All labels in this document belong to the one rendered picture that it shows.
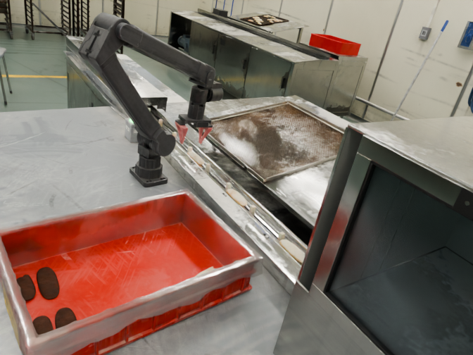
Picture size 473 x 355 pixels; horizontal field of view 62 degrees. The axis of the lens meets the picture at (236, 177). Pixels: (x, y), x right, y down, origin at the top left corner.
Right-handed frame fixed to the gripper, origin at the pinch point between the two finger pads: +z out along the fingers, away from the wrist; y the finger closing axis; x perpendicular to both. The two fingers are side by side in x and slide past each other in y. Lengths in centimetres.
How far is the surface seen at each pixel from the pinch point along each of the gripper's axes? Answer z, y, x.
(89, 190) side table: 10.8, 37.1, 9.7
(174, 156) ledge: 5.1, 6.3, 0.9
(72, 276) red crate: 11, 50, 45
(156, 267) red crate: 11, 32, 49
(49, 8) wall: 42, -73, -702
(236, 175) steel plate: 8.5, -13.8, 12.2
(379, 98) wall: 32, -373, -193
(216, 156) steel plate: 8.2, -14.5, -3.8
